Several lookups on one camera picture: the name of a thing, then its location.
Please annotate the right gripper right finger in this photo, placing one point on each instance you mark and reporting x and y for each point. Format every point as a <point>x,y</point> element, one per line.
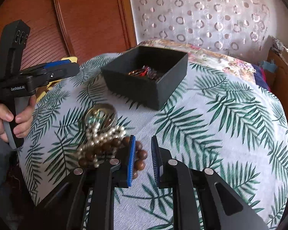
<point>201,199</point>

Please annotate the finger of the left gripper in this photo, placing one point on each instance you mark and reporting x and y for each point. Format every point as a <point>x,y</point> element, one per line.
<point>55,63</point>
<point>53,73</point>

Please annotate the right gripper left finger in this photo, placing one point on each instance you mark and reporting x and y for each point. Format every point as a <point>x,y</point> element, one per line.
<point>85,198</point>

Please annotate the green jade bangle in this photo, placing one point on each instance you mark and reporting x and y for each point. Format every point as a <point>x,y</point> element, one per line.
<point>101,115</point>

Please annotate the red and gold bangle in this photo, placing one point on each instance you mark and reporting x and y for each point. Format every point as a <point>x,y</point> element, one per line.
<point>146,72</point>

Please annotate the black square jewelry box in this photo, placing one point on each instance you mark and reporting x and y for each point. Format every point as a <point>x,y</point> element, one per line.
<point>151,93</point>

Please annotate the wooden wardrobe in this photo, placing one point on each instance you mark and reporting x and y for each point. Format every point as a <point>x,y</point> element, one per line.
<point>62,28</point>

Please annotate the palm leaf bedspread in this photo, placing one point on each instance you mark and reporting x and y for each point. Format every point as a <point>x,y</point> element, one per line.
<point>213,119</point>

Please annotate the navy blue blanket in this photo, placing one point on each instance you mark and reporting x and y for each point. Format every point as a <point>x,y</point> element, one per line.
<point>260,78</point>

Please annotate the wooden side cabinet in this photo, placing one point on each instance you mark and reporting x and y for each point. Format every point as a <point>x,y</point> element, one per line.
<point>280,85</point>

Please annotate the floral quilt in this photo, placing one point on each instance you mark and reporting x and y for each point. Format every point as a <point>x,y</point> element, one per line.
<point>196,55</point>

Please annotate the blue paper bag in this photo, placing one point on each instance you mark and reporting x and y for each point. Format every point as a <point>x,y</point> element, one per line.
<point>268,66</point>

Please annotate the cardboard box on cabinet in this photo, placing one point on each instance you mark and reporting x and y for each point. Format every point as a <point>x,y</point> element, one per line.
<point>280,49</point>

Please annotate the circle pattern sheer curtain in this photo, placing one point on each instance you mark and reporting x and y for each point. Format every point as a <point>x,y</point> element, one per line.
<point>234,27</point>

